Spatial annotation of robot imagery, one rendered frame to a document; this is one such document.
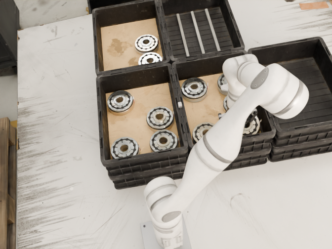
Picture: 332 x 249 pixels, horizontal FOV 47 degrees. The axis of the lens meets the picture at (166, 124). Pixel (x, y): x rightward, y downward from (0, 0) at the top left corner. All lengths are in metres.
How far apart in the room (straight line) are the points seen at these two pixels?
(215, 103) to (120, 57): 0.48
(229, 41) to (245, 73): 0.73
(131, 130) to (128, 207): 0.29
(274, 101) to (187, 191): 0.31
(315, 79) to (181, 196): 0.87
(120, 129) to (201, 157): 0.63
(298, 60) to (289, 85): 0.87
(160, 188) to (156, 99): 0.59
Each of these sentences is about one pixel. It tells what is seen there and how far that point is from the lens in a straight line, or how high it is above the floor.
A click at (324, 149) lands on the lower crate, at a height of 0.72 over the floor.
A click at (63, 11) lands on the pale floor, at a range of 3.40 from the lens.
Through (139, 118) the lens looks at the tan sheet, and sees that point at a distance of 1.48.
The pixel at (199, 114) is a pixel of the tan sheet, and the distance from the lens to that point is 1.46.
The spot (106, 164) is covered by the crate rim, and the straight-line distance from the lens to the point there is 1.29.
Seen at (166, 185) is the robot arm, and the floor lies 1.12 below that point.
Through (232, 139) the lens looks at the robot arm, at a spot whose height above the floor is 1.30.
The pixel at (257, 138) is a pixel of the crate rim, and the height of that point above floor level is 0.92.
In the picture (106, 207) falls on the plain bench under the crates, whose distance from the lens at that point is 1.47.
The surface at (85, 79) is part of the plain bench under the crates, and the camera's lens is 1.83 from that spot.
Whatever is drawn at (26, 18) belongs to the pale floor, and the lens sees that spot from 3.47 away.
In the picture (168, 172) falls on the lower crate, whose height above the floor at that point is 0.77.
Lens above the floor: 2.03
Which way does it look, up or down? 56 degrees down
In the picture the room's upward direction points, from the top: 10 degrees counter-clockwise
